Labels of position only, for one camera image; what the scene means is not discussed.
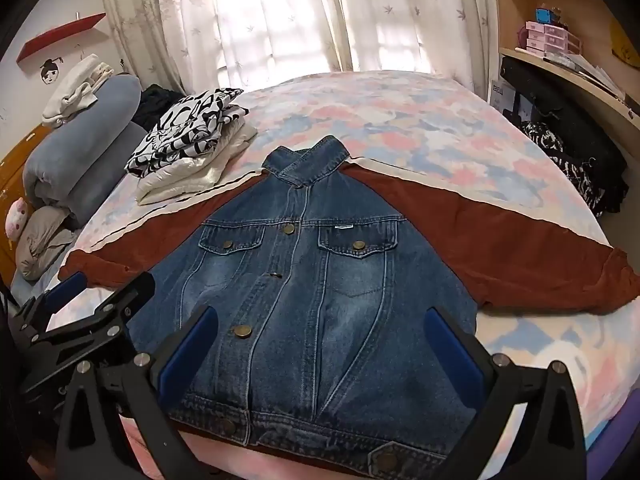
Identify white leaf-print curtain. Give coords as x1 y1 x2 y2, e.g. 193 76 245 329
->
100 0 501 106

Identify yellow paper item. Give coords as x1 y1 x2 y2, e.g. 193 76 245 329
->
610 17 640 66

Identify black bag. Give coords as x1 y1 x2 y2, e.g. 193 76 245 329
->
500 55 628 176

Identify denim jacket with brown sleeves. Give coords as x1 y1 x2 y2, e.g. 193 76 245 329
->
59 135 640 468

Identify black and white printed garment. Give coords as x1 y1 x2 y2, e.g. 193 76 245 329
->
125 88 251 178

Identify white folded clothes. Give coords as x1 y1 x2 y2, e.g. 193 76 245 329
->
41 54 112 128

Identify dark fuzzy cloth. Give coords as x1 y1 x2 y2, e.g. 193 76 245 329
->
131 84 173 131

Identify grey crumpled cloth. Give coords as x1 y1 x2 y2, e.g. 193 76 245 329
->
15 205 81 282

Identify wooden headboard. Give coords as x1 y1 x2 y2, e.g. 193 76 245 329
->
0 125 53 291

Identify cream folded garment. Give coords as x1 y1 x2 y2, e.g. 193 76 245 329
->
136 122 258 206

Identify white printed box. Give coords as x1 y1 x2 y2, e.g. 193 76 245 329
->
490 80 516 111

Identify stack of papers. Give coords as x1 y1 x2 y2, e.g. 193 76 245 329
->
542 52 626 98

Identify black and white patterned cloth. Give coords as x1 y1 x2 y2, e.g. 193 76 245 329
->
517 120 608 218

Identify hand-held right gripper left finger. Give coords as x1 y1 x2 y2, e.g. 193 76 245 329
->
52 305 221 480

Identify pink storage drawers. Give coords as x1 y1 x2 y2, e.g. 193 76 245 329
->
516 21 583 56

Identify pink plush toy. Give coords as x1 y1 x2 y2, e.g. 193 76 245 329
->
5 197 28 238

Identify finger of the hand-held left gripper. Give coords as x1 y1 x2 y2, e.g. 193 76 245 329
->
31 272 157 357
9 271 90 329

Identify blue-grey folded quilt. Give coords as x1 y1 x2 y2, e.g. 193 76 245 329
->
22 74 148 228

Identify red wall shelf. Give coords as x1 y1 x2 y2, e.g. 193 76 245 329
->
16 12 107 64

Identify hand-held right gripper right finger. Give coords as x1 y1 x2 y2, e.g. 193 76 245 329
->
424 306 588 480

